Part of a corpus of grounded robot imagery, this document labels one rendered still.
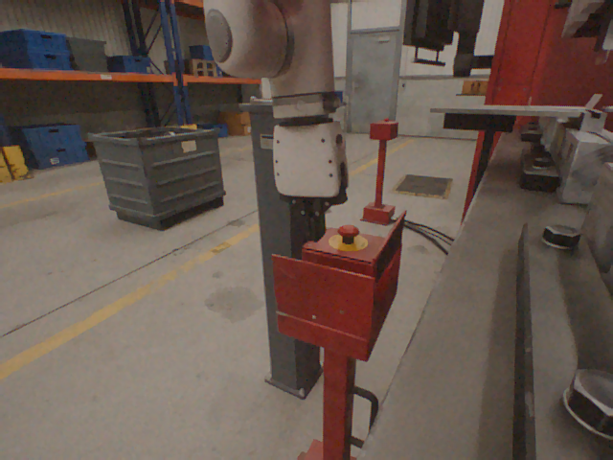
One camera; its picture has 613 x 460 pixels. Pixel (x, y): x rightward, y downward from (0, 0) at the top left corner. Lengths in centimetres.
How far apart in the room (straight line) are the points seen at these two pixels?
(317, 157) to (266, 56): 13
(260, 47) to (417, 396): 34
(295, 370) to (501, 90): 142
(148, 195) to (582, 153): 255
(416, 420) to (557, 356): 8
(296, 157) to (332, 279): 18
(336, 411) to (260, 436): 54
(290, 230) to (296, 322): 44
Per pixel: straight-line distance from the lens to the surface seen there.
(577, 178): 62
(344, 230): 57
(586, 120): 74
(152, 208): 276
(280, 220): 94
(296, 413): 130
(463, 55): 228
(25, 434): 158
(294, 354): 120
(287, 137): 45
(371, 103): 837
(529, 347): 23
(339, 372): 68
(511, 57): 171
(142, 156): 267
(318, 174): 44
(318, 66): 43
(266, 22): 39
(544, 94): 171
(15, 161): 543
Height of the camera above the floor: 104
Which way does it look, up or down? 24 degrees down
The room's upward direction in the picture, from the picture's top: straight up
